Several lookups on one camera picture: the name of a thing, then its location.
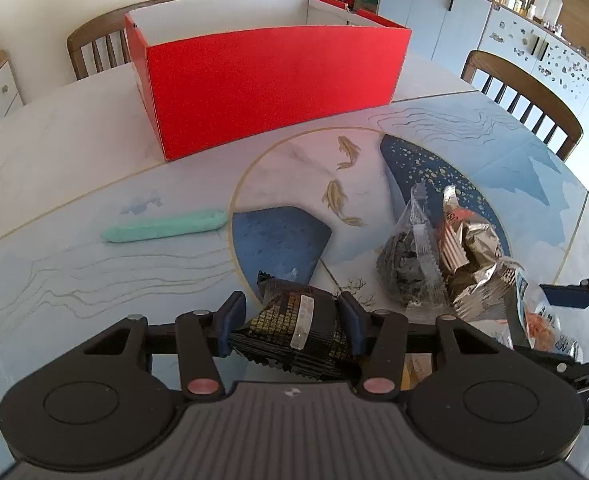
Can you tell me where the white seafood snack packet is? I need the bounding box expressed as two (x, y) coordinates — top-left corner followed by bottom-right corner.
(504, 266), (583, 363)

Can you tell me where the black snack packet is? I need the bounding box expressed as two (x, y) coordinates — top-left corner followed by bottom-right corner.
(228, 272), (350, 382)

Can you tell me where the clear bag dark snack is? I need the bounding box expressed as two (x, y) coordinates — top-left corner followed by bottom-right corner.
(376, 182), (450, 314)

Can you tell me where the silver foil snack bag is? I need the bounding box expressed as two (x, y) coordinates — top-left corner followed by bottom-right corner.
(438, 185), (523, 322)

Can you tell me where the mint green case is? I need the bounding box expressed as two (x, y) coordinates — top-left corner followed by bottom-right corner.
(101, 209), (228, 244)

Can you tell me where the brown wooden chair right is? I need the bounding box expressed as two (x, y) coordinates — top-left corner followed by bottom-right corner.
(461, 50), (583, 162)

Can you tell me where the brown wooden chair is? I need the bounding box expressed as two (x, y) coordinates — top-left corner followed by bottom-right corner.
(461, 50), (583, 162)
(67, 0), (176, 80)

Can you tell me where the red cardboard box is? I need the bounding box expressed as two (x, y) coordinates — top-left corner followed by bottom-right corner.
(125, 0), (412, 162)

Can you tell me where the brown wooden chair back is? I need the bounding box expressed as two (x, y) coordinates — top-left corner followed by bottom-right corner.
(67, 0), (176, 80)

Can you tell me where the grey wall cabinet unit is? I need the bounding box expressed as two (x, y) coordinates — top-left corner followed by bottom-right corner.
(333, 0), (589, 126)

